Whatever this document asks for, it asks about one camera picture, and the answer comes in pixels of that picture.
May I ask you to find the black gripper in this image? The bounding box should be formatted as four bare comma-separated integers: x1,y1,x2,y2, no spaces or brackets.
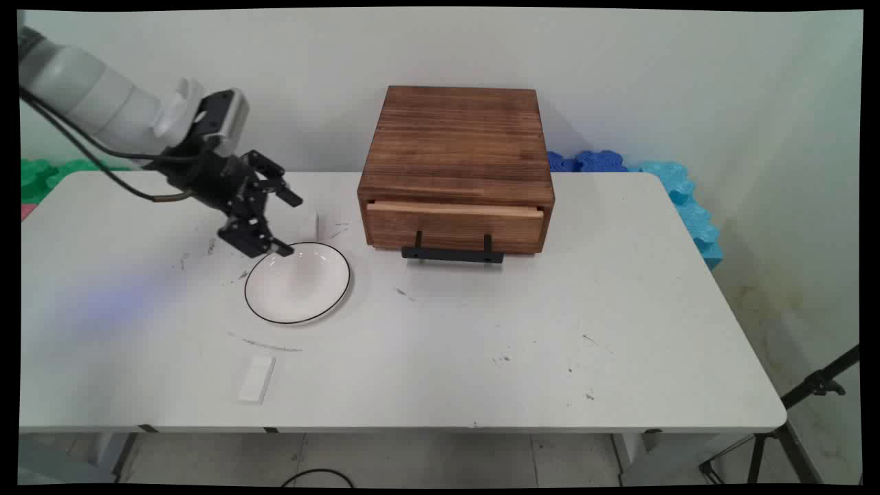
164,147,304,259

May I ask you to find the wooden drawer with black handle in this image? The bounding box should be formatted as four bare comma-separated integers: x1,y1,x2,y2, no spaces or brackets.
364,200,546,265

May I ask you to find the white plate with black rim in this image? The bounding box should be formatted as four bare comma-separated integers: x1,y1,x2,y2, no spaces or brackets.
244,241,352,325

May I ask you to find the flat white rectangular block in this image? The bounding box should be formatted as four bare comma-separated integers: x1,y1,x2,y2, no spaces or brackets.
237,355,276,405

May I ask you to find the brown wooden drawer cabinet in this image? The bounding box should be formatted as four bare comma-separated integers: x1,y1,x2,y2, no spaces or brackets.
357,85,556,256

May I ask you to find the green foam mat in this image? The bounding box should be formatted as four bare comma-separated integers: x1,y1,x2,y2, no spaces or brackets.
21,159,131,205

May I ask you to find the grey table leg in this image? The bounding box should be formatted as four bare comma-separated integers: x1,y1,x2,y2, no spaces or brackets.
610,431,719,486
19,432,138,484

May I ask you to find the dark blue foam mat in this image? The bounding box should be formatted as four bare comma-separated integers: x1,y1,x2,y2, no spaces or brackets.
547,150,629,173

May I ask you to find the light blue foam mat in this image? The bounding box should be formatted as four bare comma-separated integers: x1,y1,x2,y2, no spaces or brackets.
627,160,724,270

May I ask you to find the black tripod stand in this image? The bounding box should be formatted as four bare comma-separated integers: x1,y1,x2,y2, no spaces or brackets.
698,344,861,485

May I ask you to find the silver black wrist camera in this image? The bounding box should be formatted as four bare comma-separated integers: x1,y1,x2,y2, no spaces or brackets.
195,89,249,157

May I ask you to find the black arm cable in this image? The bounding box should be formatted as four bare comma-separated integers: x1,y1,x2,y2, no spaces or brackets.
19,87,197,204

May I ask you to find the black floor cable loop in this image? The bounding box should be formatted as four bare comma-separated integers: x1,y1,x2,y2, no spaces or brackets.
280,468,355,487

